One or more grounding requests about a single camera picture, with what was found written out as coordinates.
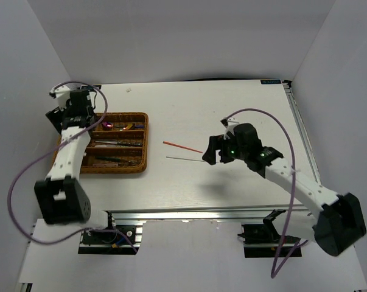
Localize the rainbow spoon plain handle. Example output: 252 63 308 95
102 122 114 129

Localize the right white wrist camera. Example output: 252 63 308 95
221 117 240 140

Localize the blue label right corner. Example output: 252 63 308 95
260 79 282 85

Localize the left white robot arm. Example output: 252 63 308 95
34 85 117 243

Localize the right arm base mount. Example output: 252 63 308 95
237 209 286 259

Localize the orange chopstick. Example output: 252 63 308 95
163 141 203 153

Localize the fork with pink handle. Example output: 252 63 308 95
92 162 138 168

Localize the wicker cutlery tray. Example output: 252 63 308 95
51 112 149 175

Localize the rainbow spoon ornate handle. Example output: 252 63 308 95
119 123 145 131

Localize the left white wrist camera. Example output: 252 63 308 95
49 85 71 111

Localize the aluminium table rail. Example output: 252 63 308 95
282 80 321 183

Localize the blue label left corner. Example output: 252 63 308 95
80 85 102 91

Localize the knife with green marbled handle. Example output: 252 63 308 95
87 147 142 152

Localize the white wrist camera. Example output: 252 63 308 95
49 85 71 111
221 117 240 140

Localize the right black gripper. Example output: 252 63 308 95
201 134 247 166

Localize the knife with brown marbled handle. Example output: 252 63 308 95
95 140 143 147

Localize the white chopstick thin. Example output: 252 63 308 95
166 156 204 162

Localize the blue label corner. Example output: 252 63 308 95
260 79 282 85
80 85 102 91

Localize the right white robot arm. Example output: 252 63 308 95
202 123 366 256

